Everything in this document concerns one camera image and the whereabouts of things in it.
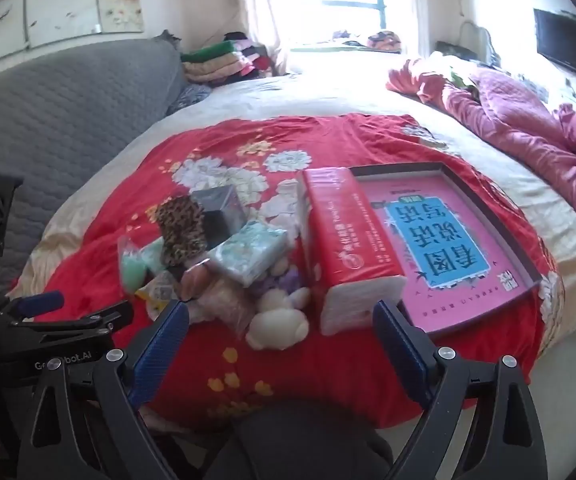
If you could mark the white plush bear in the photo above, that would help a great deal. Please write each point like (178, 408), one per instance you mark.
(275, 327)

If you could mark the white curtain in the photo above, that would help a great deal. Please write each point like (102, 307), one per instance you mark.
(268, 10)

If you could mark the bagged green sponge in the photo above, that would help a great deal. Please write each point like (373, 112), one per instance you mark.
(135, 267)

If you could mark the red tissue pack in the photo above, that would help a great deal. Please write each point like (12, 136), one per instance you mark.
(347, 230)

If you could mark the pink quilt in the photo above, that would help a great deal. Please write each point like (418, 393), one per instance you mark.
(517, 120)

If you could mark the red floral blanket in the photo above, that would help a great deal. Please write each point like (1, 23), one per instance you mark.
(268, 375)

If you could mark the stack of folded clothes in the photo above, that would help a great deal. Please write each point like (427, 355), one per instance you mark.
(218, 60)

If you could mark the leopard print pouch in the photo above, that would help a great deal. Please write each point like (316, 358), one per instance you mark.
(180, 232)

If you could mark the pink plastic roll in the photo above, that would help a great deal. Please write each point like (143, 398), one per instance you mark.
(223, 300)

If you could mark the grey quilted headboard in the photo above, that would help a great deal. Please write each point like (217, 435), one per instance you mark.
(68, 110)

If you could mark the white metal stand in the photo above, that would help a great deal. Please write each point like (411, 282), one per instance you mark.
(472, 27)

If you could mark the dark patterned cloth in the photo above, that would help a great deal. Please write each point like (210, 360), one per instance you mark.
(190, 96)

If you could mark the green floral tissue pack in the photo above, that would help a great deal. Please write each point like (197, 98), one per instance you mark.
(250, 255)

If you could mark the cream bed sheet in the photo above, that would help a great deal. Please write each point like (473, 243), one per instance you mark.
(343, 90)

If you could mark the black television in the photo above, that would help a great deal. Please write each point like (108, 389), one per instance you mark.
(562, 40)

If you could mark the taped white snack packet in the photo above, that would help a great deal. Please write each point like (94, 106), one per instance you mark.
(160, 290)

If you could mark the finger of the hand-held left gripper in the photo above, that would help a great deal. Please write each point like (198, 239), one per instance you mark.
(43, 302)
(83, 322)

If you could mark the pink book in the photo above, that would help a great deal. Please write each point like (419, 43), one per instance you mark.
(467, 280)

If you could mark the dark shallow box tray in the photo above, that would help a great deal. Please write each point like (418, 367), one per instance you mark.
(397, 172)

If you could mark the black glossy box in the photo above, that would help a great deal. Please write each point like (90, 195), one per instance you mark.
(220, 210)

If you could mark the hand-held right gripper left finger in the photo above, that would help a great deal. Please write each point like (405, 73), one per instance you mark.
(163, 350)

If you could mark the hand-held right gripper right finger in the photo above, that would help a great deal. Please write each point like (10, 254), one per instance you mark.
(402, 355)

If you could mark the black bag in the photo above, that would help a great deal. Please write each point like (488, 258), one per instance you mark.
(452, 49)

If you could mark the green garment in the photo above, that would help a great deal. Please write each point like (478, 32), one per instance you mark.
(462, 80)

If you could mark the colourful clothes on sill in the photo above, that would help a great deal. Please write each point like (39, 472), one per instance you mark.
(382, 40)

